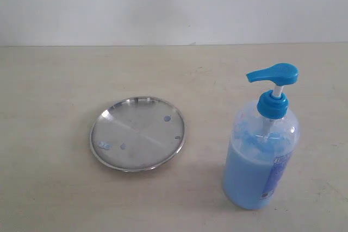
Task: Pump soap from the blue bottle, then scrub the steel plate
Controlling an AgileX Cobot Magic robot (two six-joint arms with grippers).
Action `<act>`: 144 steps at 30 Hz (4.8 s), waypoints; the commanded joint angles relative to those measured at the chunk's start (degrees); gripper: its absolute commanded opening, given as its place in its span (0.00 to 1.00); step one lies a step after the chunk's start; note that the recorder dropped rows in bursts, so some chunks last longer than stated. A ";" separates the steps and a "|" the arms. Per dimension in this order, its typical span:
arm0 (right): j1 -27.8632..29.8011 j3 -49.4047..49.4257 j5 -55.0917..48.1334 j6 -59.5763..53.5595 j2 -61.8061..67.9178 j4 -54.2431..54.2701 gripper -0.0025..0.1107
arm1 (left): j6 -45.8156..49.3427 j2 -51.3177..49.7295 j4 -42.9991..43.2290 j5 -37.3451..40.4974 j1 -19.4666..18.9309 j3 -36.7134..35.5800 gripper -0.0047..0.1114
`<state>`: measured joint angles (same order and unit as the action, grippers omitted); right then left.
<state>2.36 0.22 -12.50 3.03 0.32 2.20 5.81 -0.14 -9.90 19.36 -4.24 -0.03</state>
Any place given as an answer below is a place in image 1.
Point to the round stainless steel plate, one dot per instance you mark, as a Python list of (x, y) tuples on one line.
[(138, 134)]

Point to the blue soap pump bottle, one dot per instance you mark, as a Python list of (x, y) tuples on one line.
[(265, 133)]

